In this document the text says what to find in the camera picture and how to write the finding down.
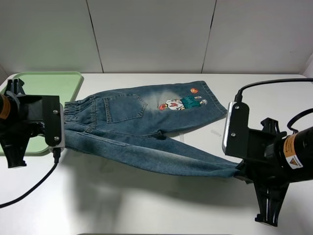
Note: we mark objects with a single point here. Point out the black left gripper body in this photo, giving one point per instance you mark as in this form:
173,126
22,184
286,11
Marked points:
35,108

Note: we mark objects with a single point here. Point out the clear tape strip right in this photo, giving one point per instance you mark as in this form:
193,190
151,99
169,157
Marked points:
216,133

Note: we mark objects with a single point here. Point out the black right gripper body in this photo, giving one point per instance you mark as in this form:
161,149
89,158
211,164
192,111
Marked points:
262,166

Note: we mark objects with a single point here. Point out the children's blue denim shorts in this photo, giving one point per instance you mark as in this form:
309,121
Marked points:
131,126

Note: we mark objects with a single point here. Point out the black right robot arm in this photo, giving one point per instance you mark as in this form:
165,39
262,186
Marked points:
296,153

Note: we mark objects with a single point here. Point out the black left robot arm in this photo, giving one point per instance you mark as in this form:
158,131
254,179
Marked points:
15,129

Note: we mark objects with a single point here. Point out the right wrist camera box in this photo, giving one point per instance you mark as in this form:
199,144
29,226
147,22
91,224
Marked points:
236,131

